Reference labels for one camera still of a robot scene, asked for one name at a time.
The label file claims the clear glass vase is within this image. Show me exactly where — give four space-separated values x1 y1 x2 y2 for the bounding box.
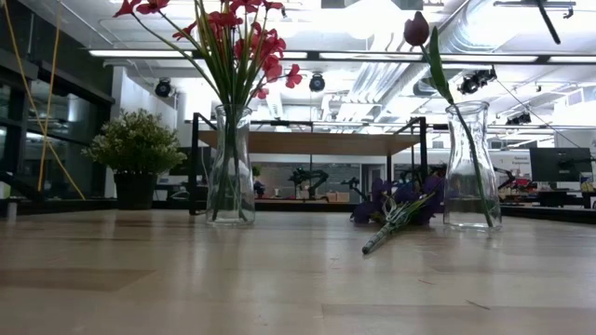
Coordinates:
205 102 257 228
442 100 504 233

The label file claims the purple artificial flower bunch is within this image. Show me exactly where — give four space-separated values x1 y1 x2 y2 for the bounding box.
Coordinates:
349 174 446 256

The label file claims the red artificial flower bunch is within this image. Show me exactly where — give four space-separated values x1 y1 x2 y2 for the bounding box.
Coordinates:
113 0 248 223
204 0 305 223

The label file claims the dark red artificial tulip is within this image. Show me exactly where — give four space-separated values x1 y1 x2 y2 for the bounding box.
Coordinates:
402 10 495 229

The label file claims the potted plant with white flowers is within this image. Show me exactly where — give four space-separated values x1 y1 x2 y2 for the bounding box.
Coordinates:
80 107 188 211

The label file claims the long ceiling light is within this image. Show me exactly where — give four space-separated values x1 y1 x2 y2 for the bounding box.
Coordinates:
88 48 195 59
318 51 423 61
440 54 539 64

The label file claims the dark computer monitor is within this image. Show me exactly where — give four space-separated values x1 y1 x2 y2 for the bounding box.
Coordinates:
529 146 594 183

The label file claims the black overhead pole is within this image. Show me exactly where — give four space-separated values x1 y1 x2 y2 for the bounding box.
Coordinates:
533 0 575 47

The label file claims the wooden shelf with black frame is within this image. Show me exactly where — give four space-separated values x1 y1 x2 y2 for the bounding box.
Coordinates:
187 111 430 218

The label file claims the black ceiling camera cluster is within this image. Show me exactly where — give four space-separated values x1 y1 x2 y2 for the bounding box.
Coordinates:
458 67 498 96

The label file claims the yellow cable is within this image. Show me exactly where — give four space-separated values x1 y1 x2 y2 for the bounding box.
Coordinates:
37 0 62 193
1 0 88 201

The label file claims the black aluminium table frame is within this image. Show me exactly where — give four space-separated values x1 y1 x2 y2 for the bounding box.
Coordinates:
0 171 596 225

